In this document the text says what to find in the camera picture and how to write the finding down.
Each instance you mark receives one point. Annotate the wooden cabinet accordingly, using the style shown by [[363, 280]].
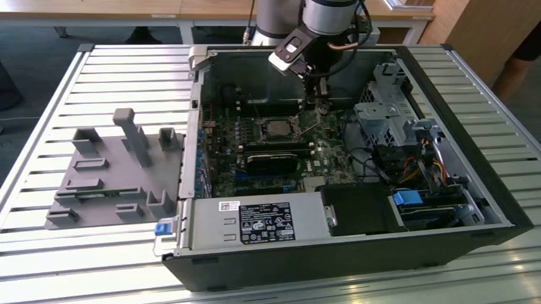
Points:
[[487, 31]]

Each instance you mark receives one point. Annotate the black RAM slots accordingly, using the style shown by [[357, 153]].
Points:
[[271, 107]]

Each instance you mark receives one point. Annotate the silver square CPU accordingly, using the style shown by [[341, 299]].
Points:
[[280, 128]]

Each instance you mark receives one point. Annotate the person in dark clothes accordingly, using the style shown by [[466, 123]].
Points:
[[514, 76]]

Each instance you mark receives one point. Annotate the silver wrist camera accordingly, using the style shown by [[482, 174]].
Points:
[[292, 50]]

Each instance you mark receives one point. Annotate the blue disk carrier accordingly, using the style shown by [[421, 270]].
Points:
[[407, 199]]

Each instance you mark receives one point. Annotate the green motherboard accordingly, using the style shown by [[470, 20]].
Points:
[[329, 149]]

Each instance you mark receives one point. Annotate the silver power supply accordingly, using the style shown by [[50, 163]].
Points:
[[212, 221]]

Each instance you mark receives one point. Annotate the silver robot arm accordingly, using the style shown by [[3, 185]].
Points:
[[325, 16]]

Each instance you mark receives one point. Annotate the black drive box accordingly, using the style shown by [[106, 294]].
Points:
[[360, 209]]

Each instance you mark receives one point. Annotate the black open PC case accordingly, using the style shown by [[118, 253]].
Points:
[[296, 272]]

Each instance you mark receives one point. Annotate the black power supply label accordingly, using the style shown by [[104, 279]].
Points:
[[267, 223]]

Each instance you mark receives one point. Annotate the metal disk cage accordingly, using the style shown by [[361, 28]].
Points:
[[376, 120]]

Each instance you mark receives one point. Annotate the grey parts rack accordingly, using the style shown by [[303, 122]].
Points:
[[122, 177]]

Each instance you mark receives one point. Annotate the black graphics card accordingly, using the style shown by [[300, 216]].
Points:
[[273, 164]]

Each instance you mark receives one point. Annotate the black shoe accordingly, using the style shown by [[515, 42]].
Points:
[[142, 35]]

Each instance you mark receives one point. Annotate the blue case latch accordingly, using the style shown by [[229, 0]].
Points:
[[164, 228]]

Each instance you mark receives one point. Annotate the green RAM stick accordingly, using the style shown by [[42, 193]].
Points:
[[102, 193]]

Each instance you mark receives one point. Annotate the white paper stack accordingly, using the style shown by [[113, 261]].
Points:
[[405, 3]]

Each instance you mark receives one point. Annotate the CPU socket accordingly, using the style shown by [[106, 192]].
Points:
[[261, 140]]

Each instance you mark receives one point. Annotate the long wooden desk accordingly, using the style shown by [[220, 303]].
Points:
[[128, 12]]

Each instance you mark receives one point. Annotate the silver chipset heatsink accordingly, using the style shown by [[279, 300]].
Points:
[[315, 183]]

